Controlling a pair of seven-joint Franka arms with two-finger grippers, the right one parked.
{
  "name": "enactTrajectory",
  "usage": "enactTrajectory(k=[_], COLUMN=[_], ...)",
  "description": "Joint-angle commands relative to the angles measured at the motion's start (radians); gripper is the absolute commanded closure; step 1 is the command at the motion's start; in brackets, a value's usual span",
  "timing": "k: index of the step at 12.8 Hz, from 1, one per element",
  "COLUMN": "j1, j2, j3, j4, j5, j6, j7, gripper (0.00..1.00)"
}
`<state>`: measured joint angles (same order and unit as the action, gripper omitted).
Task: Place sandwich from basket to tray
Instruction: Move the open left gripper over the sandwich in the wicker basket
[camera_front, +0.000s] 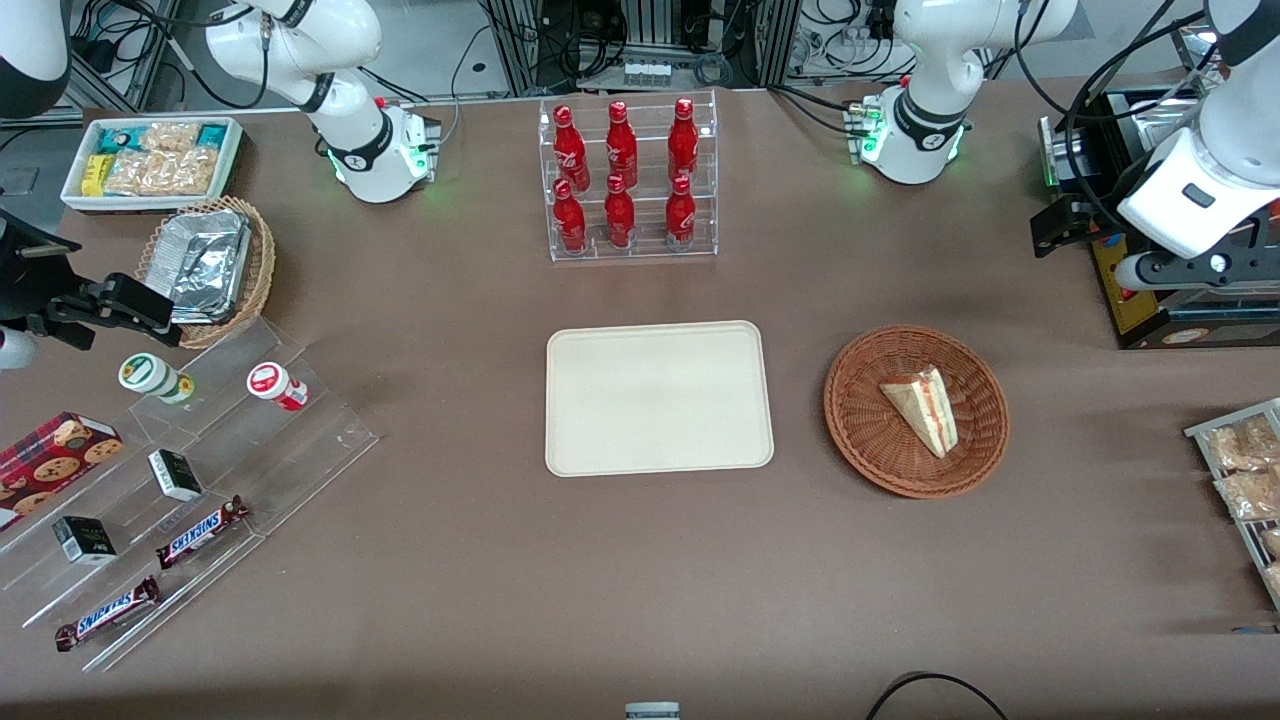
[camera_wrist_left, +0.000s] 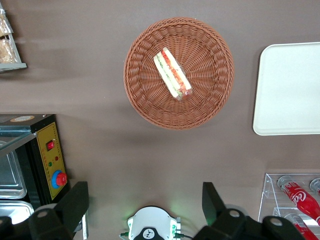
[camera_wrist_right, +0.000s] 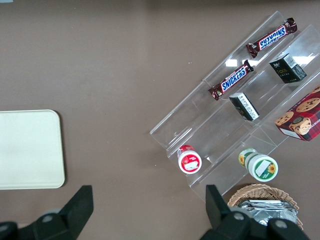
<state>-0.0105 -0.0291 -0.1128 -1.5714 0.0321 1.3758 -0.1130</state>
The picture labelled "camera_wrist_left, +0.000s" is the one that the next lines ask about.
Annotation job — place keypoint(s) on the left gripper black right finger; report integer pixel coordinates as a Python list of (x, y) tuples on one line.
[(212, 202)]

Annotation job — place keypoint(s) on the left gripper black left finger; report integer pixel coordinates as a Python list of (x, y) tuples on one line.
[(72, 202)]

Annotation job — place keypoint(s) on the triangle sandwich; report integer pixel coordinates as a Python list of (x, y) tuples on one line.
[(170, 72)]

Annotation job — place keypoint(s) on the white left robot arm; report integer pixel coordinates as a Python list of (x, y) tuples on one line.
[(152, 220)]

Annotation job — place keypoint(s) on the round brown wicker basket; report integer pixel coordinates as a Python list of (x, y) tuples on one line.
[(200, 105)]

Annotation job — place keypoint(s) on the beige plastic tray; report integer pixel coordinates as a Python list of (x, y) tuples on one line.
[(287, 90)]

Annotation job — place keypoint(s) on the grey snack rack tray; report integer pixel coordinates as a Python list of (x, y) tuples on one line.
[(15, 65)]

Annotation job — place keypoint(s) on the black food warmer yellow panel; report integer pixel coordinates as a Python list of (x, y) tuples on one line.
[(50, 155)]

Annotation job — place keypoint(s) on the steel warmer pan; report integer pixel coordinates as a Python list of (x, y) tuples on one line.
[(17, 210), (10, 180)]

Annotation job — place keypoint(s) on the clear acrylic bottle rack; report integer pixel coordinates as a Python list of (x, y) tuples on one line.
[(271, 185)]

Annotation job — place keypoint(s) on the clear bag rice crackers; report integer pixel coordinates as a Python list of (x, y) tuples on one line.
[(4, 23), (7, 51)]

